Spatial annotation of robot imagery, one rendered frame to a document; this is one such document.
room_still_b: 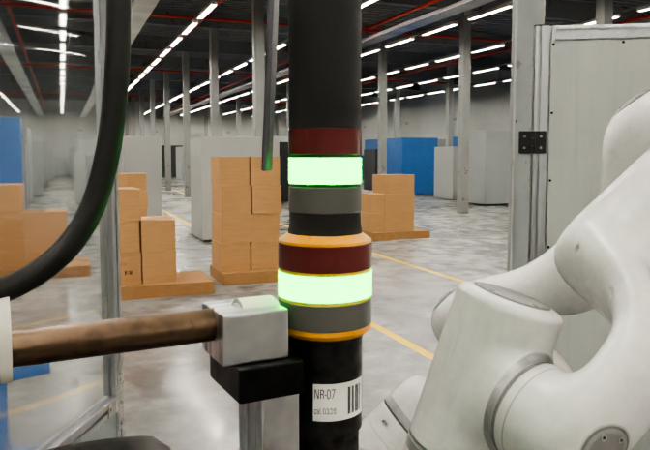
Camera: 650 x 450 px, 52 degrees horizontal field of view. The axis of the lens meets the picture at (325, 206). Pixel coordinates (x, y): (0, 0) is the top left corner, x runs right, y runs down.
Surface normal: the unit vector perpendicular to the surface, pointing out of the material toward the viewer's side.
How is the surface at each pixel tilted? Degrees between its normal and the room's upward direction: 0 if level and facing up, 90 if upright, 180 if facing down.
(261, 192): 90
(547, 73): 90
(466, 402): 83
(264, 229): 90
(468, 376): 76
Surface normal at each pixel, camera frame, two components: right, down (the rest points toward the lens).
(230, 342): 0.46, 0.07
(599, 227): -0.40, -0.76
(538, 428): -0.68, -0.34
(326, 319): 0.02, 0.07
